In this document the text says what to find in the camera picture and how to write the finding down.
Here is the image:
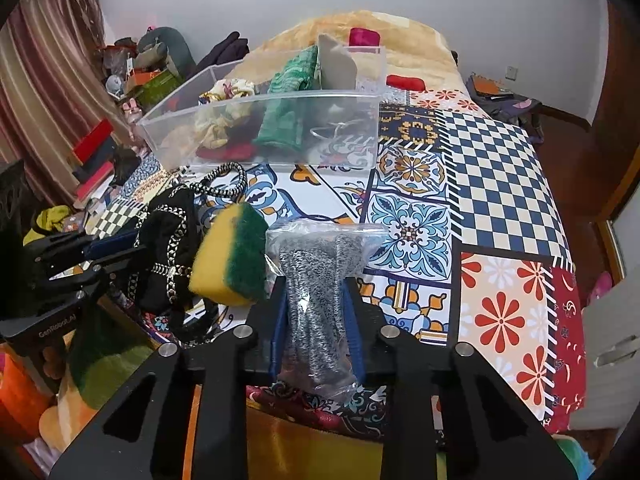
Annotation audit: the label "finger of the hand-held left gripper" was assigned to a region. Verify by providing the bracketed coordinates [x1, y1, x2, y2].
[35, 245, 152, 307]
[22, 230, 145, 275]

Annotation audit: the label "orange satin cloth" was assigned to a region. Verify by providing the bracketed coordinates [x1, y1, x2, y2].
[187, 395, 448, 480]

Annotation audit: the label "black white braided cord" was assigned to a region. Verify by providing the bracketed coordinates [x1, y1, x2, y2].
[186, 160, 249, 197]

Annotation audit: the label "striped curtain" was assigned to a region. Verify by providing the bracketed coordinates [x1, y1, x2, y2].
[0, 0, 132, 207]

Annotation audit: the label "yellow green sponge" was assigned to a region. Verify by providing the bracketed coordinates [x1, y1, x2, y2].
[190, 203, 274, 307]

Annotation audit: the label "white cabinet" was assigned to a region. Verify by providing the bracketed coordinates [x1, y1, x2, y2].
[569, 199, 640, 432]

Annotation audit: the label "yellow green cloth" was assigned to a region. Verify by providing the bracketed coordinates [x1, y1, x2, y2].
[22, 204, 77, 247]

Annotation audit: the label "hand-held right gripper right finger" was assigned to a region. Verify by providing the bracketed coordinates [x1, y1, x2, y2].
[342, 276, 598, 480]

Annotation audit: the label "bagged grey knit gloves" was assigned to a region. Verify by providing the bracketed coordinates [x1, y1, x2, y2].
[264, 219, 390, 405]

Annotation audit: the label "beige felt piece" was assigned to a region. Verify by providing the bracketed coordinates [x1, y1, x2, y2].
[317, 33, 359, 91]

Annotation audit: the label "grey green plush toy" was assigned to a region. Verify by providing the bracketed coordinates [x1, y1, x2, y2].
[136, 26, 197, 70]

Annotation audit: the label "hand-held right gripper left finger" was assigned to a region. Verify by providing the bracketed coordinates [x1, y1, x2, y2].
[47, 277, 290, 480]

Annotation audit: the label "orange fuzzy blanket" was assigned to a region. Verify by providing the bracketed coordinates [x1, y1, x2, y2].
[239, 10, 462, 95]

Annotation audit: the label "stack of books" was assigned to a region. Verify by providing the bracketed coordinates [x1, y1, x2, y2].
[69, 118, 145, 212]

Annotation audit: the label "magenta pillow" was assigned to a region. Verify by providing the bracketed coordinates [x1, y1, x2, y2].
[348, 27, 382, 47]

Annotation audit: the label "green patterned cloth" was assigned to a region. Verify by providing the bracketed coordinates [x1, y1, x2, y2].
[252, 45, 322, 150]

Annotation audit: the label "red cushion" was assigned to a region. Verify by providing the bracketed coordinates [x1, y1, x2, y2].
[385, 74, 426, 92]

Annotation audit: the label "black chain-trimmed bag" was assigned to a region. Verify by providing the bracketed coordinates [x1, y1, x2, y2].
[116, 186, 222, 343]

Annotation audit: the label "black clothing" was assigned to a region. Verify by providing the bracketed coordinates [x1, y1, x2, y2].
[199, 31, 250, 69]

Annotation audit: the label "red cloth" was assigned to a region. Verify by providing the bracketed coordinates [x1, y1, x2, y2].
[195, 127, 257, 162]

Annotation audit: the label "patchwork printed bedsheet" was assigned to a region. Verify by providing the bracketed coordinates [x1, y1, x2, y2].
[90, 85, 589, 437]

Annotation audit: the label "clear plastic bin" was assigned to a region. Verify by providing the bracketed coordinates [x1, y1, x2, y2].
[135, 45, 389, 169]

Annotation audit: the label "orange green plush toy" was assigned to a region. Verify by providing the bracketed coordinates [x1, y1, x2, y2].
[0, 305, 156, 461]

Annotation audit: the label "floral fabric scrunchie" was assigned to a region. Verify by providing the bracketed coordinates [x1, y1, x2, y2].
[192, 79, 259, 150]

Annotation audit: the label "green box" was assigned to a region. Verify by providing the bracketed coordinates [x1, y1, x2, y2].
[134, 74, 187, 111]

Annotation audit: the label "white patterned cloth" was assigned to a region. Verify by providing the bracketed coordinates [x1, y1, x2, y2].
[306, 119, 377, 166]

